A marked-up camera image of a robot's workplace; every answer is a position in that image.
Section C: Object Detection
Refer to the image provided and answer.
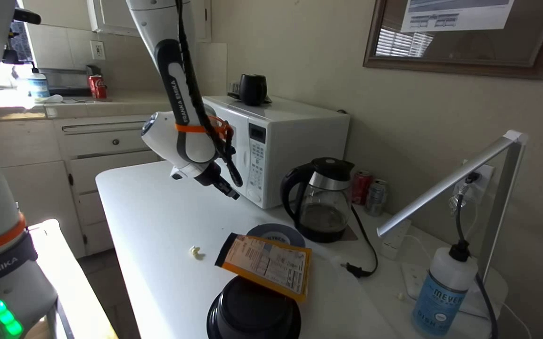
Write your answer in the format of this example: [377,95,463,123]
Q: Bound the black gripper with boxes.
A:
[192,160,243,202]

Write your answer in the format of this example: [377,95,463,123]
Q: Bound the white microwave body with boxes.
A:
[201,95,352,211]

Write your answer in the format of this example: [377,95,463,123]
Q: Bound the orange popcorn packet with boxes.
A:
[213,232,314,305]

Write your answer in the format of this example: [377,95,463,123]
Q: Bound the black electric kettle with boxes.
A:
[281,157,358,245]

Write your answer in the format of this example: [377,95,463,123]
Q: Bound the black mug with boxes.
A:
[239,74,271,108]

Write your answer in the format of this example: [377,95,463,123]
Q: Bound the black round bowl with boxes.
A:
[205,275,303,339]

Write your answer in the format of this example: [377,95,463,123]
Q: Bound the red drink can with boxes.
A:
[350,170,375,208]

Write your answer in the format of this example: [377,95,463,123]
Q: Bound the white kitchen base cabinets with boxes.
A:
[0,110,160,260]

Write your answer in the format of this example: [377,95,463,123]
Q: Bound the silver drink can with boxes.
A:
[365,177,392,219]

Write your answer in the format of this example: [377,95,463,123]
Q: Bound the red can on counter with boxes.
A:
[86,74,109,102]

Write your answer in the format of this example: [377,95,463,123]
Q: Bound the black countertop appliance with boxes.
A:
[41,66,94,98]

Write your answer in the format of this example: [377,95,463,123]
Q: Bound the clear water bottle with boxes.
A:
[28,66,52,102]

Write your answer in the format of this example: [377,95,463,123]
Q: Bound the white desk lamp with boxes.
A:
[375,128,529,322]

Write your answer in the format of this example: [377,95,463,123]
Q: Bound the blue soap bottle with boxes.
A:
[411,241,477,339]

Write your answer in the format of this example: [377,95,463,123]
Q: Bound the grey duct tape roll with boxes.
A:
[245,223,307,251]

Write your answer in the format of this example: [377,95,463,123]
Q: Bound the orange cable strap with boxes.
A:
[175,117,233,144]

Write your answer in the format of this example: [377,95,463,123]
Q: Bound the black ribbed robot cable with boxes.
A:
[173,0,245,189]

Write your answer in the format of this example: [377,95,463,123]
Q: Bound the black kettle cable with plug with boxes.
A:
[343,206,380,281]

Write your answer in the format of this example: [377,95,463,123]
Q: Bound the white wall switch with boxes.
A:
[88,40,107,63]

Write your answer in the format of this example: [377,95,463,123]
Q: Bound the white wall cabinet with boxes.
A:
[84,0,213,40]

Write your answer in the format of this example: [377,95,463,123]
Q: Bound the black lamp power cable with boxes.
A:
[450,174,501,339]

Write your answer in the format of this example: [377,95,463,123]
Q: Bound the white wall outlet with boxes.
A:
[448,164,494,213]

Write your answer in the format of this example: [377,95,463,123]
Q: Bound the brown framed wall picture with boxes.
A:
[362,0,543,81]

